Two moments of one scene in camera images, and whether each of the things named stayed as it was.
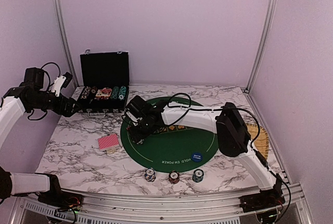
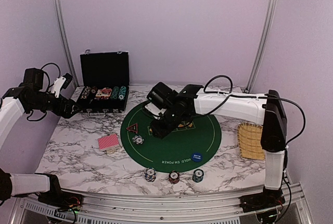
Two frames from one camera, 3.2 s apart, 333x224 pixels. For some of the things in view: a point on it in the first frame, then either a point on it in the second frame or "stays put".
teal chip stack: x=197 y=175 stays put
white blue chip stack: x=150 y=175 stays put
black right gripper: x=137 y=135 → x=161 y=133
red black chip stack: x=174 y=176 stays put
